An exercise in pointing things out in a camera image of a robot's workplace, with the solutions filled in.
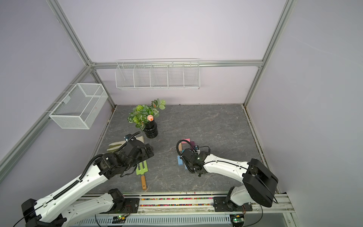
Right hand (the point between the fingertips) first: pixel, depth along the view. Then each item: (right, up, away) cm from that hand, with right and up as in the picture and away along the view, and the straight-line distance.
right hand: (194, 166), depth 85 cm
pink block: (-5, +16, -9) cm, 19 cm away
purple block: (-1, +11, +13) cm, 17 cm away
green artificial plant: (-30, +31, -6) cm, 44 cm away
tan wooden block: (-9, +9, +12) cm, 18 cm away
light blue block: (-9, +2, +4) cm, 10 cm away
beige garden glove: (-55, +9, +12) cm, 57 cm away
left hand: (-26, +10, -10) cm, 30 cm away
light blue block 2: (-5, -1, +1) cm, 6 cm away
